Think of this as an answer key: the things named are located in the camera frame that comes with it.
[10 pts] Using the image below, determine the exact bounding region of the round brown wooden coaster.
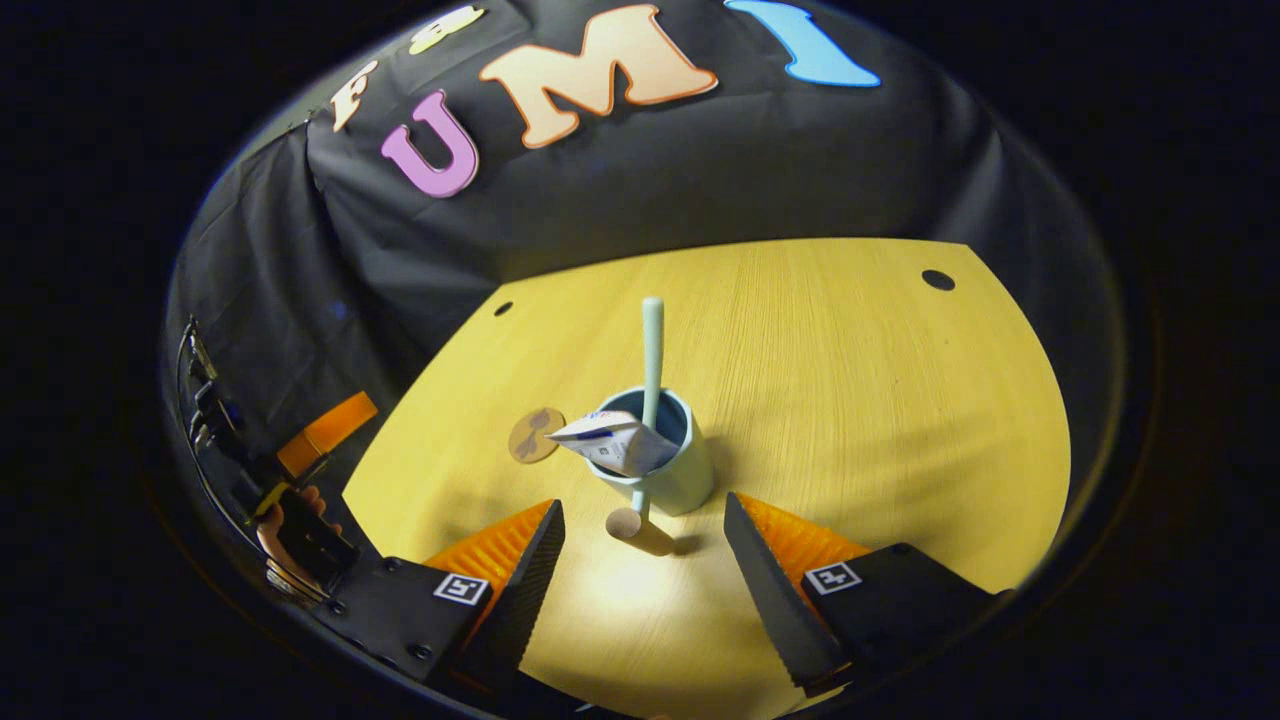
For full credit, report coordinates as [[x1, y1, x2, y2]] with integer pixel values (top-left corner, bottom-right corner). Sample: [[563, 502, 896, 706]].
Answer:
[[507, 406, 567, 465]]

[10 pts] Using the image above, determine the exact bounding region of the pale green cup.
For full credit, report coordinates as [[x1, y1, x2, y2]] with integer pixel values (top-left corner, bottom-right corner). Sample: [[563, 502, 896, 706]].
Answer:
[[585, 386, 715, 557]]

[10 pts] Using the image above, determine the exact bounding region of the wooden desktop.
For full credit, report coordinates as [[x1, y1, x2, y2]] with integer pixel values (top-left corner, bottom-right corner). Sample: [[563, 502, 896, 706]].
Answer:
[[342, 237, 1073, 720]]

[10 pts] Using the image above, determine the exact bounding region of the white toothpaste tube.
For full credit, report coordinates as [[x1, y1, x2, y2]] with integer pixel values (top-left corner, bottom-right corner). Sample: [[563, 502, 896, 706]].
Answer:
[[547, 410, 681, 478]]

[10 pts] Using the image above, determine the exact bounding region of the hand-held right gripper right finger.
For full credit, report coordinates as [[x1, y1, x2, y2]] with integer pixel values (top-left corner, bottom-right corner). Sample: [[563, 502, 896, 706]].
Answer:
[[722, 490, 1013, 699]]

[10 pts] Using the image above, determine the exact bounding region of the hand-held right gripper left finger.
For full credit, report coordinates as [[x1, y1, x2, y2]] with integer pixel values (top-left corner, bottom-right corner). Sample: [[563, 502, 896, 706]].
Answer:
[[325, 498, 567, 701]]

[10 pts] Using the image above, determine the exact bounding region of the black backdrop cloth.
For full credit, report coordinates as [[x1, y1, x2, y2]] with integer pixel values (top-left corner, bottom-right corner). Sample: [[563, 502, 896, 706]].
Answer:
[[165, 0, 1126, 561]]

